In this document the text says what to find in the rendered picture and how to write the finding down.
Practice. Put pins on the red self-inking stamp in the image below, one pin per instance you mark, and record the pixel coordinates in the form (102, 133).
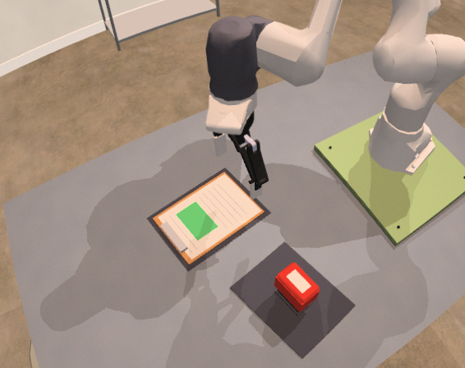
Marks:
(295, 285)

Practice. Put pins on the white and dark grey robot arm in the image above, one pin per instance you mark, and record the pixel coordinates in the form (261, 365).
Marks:
(405, 55)

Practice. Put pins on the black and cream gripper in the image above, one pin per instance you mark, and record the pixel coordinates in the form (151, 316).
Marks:
(250, 153)

